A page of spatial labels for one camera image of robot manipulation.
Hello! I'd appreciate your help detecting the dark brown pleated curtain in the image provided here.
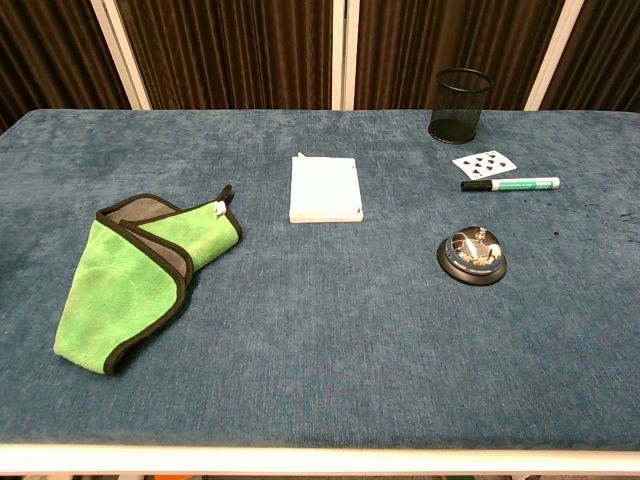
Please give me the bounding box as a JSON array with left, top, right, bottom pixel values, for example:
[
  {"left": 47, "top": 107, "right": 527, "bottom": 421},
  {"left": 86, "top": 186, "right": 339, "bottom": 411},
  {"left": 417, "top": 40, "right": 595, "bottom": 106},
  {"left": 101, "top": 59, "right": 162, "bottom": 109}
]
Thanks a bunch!
[{"left": 0, "top": 0, "right": 640, "bottom": 134}]

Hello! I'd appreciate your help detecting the playing card with black pips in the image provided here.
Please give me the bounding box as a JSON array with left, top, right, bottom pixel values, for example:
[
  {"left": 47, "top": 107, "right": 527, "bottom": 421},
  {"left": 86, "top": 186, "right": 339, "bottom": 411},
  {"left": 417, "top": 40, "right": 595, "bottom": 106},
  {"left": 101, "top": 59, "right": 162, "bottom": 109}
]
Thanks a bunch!
[{"left": 451, "top": 152, "right": 518, "bottom": 180}]

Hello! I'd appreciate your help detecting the black mesh pen holder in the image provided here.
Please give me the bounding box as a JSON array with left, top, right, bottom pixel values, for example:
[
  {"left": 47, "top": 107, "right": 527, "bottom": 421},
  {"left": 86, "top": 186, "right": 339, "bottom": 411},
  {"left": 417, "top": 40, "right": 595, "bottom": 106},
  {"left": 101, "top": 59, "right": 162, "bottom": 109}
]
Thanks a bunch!
[{"left": 427, "top": 68, "right": 492, "bottom": 145}]

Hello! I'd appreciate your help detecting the white screen frame post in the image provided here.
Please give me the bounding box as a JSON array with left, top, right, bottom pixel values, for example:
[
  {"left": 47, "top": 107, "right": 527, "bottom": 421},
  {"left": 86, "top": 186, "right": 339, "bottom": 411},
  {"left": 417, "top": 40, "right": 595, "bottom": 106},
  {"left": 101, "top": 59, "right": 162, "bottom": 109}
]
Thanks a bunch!
[
  {"left": 524, "top": 0, "right": 585, "bottom": 112},
  {"left": 90, "top": 0, "right": 152, "bottom": 111},
  {"left": 331, "top": 0, "right": 361, "bottom": 111}
]

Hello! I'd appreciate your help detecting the blue fabric table cover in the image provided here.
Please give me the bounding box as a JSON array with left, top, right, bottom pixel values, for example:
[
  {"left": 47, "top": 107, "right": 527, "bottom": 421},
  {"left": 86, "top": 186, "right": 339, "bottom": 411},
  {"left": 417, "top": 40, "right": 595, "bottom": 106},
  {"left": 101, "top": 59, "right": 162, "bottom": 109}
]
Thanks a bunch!
[{"left": 0, "top": 108, "right": 640, "bottom": 450}]

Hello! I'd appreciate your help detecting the green microfiber cloth black trim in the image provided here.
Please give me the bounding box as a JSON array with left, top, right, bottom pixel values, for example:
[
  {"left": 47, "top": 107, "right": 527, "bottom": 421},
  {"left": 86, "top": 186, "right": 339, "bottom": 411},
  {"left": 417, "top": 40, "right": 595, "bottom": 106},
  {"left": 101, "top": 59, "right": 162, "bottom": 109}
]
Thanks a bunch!
[{"left": 53, "top": 184, "right": 244, "bottom": 377}]

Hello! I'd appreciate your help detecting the silver desk bell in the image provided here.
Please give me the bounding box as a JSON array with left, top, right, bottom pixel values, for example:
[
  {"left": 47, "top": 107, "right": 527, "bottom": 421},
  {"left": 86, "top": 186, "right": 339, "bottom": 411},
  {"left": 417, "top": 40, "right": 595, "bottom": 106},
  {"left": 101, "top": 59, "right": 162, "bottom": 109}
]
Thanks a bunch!
[{"left": 436, "top": 225, "right": 508, "bottom": 287}]

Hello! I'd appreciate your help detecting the white flat plastic box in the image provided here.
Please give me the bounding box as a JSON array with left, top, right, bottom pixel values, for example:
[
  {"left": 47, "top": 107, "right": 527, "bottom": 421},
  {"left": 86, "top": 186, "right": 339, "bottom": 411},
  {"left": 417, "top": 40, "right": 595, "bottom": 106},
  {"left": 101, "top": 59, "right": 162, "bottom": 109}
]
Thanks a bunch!
[{"left": 288, "top": 152, "right": 366, "bottom": 225}]

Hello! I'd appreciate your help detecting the white marker pen black cap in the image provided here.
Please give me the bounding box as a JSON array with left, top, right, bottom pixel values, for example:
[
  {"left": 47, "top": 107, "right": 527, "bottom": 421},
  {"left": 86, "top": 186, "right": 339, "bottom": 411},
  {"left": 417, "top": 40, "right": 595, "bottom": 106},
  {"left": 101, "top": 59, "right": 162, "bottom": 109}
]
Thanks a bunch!
[{"left": 460, "top": 176, "right": 561, "bottom": 194}]

